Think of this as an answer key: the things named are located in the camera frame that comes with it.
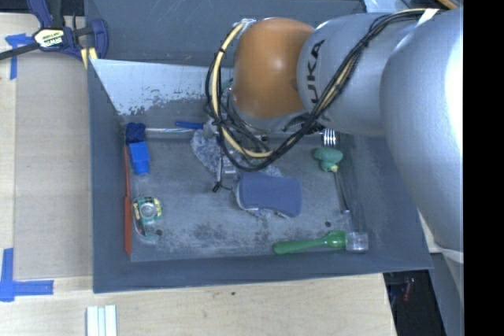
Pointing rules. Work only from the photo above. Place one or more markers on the blue and white cloth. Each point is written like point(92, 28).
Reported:
point(204, 155)

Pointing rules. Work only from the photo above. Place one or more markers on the green toy animal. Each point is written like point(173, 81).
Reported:
point(328, 157)

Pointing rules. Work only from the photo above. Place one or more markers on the small clear plastic cup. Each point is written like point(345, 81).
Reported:
point(356, 241)

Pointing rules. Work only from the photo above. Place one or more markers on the dark blue lumpy toy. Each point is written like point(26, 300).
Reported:
point(135, 132)

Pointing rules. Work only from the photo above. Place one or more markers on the clear bottle with green label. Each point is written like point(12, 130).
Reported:
point(147, 212)

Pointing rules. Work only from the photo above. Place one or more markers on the bright blue block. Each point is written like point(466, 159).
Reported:
point(138, 153)

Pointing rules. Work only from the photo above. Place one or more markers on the metal fork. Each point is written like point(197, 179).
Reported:
point(341, 189)

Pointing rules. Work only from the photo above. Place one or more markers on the thin blue stick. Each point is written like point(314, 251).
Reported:
point(189, 125)

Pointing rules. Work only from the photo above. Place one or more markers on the grey metal bin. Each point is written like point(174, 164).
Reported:
point(189, 224)

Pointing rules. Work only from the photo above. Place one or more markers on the red-brown flat block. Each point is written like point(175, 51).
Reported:
point(127, 208)

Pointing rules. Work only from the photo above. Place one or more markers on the blue sponge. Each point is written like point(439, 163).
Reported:
point(271, 193)

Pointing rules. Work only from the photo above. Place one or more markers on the pale wood flat board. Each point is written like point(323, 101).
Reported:
point(51, 169)

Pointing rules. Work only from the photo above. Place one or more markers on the green plastic spoon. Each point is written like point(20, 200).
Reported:
point(307, 244)

